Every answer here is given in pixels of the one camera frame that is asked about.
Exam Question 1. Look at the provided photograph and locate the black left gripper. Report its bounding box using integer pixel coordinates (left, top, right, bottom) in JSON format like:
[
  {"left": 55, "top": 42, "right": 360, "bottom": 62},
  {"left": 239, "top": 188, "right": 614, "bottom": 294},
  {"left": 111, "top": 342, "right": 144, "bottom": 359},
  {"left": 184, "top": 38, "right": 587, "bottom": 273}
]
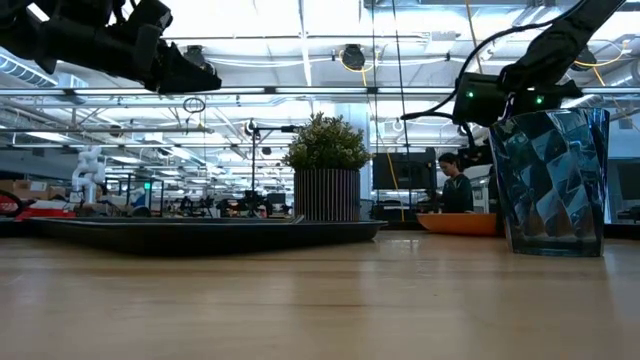
[{"left": 0, "top": 0, "right": 223, "bottom": 95}]

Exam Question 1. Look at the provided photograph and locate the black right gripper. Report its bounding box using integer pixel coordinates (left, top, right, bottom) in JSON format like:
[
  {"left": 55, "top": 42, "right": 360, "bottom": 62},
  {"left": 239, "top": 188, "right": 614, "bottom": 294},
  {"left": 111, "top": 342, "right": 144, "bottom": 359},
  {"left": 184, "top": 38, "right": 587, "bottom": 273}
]
[{"left": 457, "top": 142, "right": 496, "bottom": 171}]

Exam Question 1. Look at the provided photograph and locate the orange round plate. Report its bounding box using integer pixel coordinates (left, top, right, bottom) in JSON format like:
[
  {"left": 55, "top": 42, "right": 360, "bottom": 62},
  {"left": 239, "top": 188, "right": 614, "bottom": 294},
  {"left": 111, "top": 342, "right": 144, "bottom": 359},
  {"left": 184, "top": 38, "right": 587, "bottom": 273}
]
[{"left": 416, "top": 212, "right": 499, "bottom": 237}]

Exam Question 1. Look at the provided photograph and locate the blue faceted glass cup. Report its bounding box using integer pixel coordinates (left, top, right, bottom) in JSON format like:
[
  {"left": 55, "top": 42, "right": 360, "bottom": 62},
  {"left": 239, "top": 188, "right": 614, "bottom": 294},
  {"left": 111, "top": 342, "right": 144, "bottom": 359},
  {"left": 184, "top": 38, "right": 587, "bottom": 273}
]
[{"left": 488, "top": 107, "right": 611, "bottom": 258}]

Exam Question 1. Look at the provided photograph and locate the black plastic tray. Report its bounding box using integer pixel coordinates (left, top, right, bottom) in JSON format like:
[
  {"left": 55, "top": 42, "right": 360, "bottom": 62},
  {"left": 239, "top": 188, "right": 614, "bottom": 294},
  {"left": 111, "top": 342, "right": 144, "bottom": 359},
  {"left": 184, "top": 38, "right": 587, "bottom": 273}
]
[{"left": 29, "top": 215, "right": 387, "bottom": 256}]

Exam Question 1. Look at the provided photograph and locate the black computer monitor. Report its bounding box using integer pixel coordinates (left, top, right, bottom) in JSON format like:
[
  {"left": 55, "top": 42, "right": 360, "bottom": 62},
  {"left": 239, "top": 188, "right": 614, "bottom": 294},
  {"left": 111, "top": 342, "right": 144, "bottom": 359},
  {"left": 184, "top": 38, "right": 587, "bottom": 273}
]
[{"left": 372, "top": 149, "right": 437, "bottom": 191}]

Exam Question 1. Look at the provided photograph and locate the potted plant in ribbed pot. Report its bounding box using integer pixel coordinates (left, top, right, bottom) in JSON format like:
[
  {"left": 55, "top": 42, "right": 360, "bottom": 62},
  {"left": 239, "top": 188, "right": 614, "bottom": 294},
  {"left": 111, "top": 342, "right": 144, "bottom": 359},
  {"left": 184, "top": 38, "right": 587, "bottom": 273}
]
[{"left": 282, "top": 112, "right": 372, "bottom": 223}]

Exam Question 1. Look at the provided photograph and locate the red box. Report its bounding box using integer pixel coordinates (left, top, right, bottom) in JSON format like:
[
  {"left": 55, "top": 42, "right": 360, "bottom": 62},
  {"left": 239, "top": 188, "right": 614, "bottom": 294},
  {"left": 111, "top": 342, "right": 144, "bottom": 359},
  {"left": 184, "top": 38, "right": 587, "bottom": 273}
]
[{"left": 30, "top": 199, "right": 77, "bottom": 219}]

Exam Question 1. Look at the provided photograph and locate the brown cardboard box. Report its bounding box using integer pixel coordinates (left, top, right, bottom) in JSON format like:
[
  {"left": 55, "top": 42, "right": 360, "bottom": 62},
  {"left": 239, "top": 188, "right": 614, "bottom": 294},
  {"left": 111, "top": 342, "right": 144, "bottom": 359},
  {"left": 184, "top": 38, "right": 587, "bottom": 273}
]
[{"left": 0, "top": 179, "right": 66, "bottom": 201}]

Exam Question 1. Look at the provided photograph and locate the red black round object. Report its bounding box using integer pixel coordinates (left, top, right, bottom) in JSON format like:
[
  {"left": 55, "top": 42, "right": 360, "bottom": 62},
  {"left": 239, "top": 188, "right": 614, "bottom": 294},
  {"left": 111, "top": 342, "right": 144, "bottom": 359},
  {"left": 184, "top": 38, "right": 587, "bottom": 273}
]
[{"left": 0, "top": 188, "right": 33, "bottom": 220}]

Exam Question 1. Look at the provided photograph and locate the black ceiling cable reel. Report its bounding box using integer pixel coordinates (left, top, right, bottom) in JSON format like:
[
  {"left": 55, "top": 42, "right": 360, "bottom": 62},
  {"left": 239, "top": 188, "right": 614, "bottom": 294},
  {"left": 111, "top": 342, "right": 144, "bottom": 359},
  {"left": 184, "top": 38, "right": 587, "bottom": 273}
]
[
  {"left": 574, "top": 45, "right": 597, "bottom": 72},
  {"left": 184, "top": 44, "right": 220, "bottom": 76},
  {"left": 342, "top": 43, "right": 367, "bottom": 71}
]

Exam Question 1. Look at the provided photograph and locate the black camera stand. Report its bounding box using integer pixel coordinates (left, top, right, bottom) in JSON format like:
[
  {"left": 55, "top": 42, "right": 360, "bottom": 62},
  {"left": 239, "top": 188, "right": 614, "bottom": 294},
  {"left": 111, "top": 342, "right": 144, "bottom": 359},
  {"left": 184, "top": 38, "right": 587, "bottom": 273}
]
[{"left": 243, "top": 118, "right": 301, "bottom": 201}]

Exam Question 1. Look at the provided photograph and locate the long yellow cable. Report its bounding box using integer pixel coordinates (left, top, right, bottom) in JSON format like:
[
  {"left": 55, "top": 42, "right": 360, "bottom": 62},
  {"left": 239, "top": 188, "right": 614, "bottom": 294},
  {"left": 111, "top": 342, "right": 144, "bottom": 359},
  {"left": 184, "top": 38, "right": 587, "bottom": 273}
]
[{"left": 464, "top": 0, "right": 481, "bottom": 46}]

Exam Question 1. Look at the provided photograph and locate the dark wall screen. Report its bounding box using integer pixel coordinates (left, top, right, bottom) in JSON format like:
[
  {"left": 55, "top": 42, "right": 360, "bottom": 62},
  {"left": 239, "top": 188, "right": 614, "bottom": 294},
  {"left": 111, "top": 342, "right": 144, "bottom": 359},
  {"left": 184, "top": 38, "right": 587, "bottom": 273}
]
[{"left": 607, "top": 157, "right": 640, "bottom": 224}]

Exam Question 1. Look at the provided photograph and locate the grey ventilation duct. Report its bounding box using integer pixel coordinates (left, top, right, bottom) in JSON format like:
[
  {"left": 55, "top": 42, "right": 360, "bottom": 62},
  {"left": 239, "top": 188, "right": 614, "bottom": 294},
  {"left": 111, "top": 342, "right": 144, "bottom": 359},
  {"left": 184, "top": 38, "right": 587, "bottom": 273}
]
[{"left": 0, "top": 52, "right": 89, "bottom": 90}]

